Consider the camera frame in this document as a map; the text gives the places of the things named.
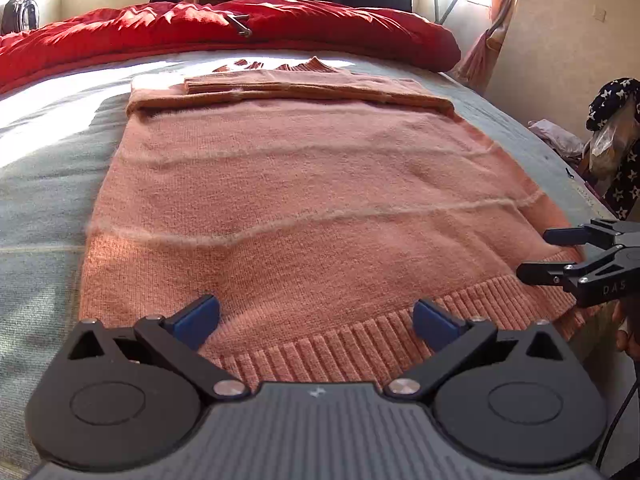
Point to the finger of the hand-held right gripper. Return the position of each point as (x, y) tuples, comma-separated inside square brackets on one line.
[(540, 272), (565, 234)]

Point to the green checked bed sheet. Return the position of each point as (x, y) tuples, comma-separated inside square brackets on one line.
[(45, 200)]

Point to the white crumpled cloth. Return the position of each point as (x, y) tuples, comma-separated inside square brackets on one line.
[(555, 137)]

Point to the star-patterned dark cloth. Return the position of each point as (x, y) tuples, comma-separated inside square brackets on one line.
[(607, 147)]

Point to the red quilt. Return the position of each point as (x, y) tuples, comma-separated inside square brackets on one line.
[(150, 30)]

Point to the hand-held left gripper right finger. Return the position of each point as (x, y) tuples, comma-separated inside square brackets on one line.
[(432, 322)]

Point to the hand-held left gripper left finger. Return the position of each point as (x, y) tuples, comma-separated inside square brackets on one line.
[(197, 317)]

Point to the grey backpack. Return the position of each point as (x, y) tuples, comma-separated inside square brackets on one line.
[(20, 12)]

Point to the pink curtain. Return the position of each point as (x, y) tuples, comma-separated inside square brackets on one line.
[(495, 25)]

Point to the person's right hand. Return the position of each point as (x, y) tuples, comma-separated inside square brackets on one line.
[(627, 327)]

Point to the white wall socket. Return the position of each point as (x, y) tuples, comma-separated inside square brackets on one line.
[(599, 12)]

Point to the orange striped knit sweater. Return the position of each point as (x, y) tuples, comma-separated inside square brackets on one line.
[(300, 185)]

